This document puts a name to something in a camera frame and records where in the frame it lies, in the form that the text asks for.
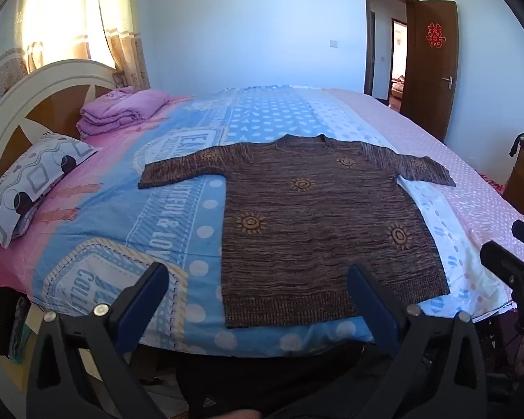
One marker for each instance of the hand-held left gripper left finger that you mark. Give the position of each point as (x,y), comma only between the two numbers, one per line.
(146,299)

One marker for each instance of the beige patterned curtain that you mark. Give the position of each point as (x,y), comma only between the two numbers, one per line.
(122,43)

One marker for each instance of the patterned grey pillow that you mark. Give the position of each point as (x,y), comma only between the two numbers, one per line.
(30,179)

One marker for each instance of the folded pink blanket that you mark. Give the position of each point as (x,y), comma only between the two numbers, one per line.
(118,111)

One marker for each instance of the dark cloth pile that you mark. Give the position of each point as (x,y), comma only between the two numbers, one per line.
(0,318)

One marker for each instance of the brown wooden door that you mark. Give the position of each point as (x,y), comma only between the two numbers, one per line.
(428,91)

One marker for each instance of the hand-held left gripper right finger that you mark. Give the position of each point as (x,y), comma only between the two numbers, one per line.
(375,310)

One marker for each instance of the brown knit sweater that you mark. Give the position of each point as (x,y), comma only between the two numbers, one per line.
(314,227)

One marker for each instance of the red paper door decoration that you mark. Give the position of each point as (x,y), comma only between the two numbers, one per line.
(435,35)

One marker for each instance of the blue pink printed bed sheet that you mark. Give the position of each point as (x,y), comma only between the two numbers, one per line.
(113,209)

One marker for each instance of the cream wooden headboard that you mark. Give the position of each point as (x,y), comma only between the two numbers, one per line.
(8,109)

